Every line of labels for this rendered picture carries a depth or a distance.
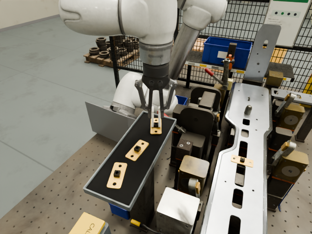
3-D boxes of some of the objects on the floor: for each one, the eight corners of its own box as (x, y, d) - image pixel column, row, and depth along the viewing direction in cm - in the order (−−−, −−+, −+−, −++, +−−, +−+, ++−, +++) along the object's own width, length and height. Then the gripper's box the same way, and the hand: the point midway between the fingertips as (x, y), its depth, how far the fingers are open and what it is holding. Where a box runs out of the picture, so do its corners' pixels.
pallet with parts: (82, 61, 400) (77, 39, 373) (121, 43, 482) (119, 23, 455) (117, 71, 366) (113, 47, 339) (152, 50, 448) (152, 29, 421)
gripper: (128, 66, 55) (134, 132, 70) (183, 66, 55) (177, 132, 70) (131, 55, 61) (136, 118, 76) (180, 55, 61) (175, 118, 76)
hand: (155, 117), depth 71 cm, fingers closed, pressing on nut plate
